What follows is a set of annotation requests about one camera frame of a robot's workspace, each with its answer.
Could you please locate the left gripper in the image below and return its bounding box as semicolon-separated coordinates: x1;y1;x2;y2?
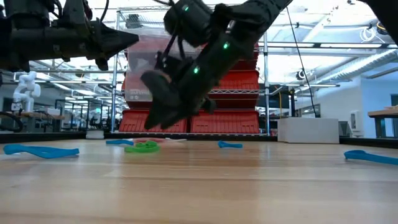
52;0;140;71

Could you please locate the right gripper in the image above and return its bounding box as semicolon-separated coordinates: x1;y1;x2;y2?
144;52;231;130

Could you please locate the blue rubber band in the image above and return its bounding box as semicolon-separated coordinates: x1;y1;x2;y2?
217;140;244;149
105;139;135;146
2;144;80;160
343;149;398;166

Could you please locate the red plastic bin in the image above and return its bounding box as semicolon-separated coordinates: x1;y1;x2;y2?
231;42;260;71
118;109;188;134
208;70;261;110
121;74;155;110
188;109;261;134

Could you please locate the black monitor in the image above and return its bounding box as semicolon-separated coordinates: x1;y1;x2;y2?
257;84;290;110

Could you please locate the cluttered workbench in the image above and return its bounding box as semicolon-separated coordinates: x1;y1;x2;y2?
0;110;67;134

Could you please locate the white box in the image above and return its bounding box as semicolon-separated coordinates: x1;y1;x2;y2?
277;117;340;144

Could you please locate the wooden workbench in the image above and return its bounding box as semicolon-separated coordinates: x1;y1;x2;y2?
368;106;398;139

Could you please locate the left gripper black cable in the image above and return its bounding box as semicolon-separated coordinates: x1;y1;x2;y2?
99;0;110;23

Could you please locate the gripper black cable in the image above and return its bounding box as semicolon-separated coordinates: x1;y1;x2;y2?
155;32;187;74
99;0;110;23

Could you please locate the metal wire shelving rack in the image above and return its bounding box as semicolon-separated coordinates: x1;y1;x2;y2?
109;3;272;138

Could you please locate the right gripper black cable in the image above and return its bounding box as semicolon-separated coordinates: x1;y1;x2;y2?
155;32;187;74

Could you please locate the black aluminium table frame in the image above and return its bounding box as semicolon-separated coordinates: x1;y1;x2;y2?
0;131;398;147

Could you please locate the black round ceiling camera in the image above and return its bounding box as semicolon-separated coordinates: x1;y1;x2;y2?
294;69;308;82

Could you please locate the hanging black cable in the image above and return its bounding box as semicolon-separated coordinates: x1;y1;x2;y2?
285;5;318;119

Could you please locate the white wall dispenser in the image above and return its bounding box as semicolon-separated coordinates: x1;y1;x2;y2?
349;110;364;138

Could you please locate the black ceiling cable reel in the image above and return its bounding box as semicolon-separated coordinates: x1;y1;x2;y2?
369;16;398;40

